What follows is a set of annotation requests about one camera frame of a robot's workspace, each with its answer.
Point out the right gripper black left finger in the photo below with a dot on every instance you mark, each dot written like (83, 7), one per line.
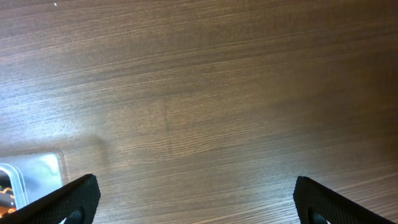
(75, 202)

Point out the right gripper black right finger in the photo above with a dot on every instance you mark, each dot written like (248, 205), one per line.
(316, 203)

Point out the orange black pliers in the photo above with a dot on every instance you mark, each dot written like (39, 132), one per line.
(7, 201)

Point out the clear plastic container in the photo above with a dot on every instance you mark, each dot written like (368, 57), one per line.
(33, 176)

